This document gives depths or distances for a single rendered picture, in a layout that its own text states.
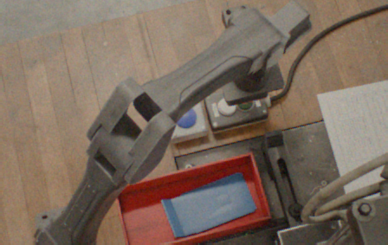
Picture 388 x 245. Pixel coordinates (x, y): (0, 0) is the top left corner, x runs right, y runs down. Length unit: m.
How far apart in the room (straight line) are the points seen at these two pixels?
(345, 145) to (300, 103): 0.11
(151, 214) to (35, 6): 1.33
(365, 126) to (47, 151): 0.58
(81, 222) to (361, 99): 0.59
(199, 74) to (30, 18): 1.57
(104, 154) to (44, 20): 1.52
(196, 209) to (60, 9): 1.32
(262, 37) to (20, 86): 0.55
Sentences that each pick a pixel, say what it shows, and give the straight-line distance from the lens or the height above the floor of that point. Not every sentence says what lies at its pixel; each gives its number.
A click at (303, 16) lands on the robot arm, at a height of 1.19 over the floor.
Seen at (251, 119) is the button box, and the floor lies 0.93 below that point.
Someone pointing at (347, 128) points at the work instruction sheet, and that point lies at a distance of 1.42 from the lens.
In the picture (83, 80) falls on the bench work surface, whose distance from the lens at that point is 1.44.
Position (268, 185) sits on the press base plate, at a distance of 1.37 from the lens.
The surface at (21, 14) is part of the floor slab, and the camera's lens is 2.55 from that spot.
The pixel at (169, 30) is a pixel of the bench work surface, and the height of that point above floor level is 0.90.
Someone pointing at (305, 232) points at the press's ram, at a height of 1.04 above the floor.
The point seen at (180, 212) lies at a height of 0.91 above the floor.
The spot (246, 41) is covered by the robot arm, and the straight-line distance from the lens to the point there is 1.06.
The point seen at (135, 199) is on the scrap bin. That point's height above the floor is 0.90.
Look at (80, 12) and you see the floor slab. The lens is 2.51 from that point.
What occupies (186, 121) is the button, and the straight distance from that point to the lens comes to 1.35.
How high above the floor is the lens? 2.22
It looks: 71 degrees down
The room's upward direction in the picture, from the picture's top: 1 degrees counter-clockwise
